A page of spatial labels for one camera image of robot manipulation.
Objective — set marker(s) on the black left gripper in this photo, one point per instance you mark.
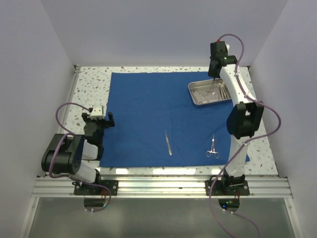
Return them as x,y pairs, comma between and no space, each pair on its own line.
107,123

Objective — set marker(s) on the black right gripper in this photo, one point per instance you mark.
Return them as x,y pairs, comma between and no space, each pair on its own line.
211,73

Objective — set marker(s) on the stainless steel instrument tray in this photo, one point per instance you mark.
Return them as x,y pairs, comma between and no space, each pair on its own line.
198,89

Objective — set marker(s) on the blue surgical cloth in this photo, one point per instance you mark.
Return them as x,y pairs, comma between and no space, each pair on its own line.
144,105

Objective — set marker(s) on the silver scalpel handle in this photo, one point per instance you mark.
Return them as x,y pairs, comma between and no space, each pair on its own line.
168,144

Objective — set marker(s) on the silver surgical forceps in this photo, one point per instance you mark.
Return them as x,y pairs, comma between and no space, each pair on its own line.
210,93
212,151

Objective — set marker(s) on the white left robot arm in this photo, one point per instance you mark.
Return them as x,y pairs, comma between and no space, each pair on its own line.
65,153

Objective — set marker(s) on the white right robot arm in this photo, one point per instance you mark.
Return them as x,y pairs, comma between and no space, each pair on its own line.
242,123

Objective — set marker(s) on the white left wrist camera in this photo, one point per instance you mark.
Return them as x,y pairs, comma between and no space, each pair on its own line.
96,112

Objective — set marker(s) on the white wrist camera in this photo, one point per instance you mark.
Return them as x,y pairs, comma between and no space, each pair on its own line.
225,48
96,112

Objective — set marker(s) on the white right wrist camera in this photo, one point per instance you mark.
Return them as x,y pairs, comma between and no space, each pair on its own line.
225,48

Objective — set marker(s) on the aluminium left side rail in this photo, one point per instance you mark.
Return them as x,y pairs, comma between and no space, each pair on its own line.
69,115

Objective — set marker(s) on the aluminium rail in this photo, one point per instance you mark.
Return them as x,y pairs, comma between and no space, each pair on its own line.
69,115
164,187

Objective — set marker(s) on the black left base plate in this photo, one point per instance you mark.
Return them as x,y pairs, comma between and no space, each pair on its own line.
86,190

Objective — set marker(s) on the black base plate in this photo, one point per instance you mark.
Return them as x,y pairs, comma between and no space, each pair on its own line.
86,190
227,186

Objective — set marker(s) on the aluminium front rail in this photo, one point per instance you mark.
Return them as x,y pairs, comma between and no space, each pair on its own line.
164,187

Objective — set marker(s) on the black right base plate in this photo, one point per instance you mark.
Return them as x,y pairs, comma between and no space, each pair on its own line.
227,186

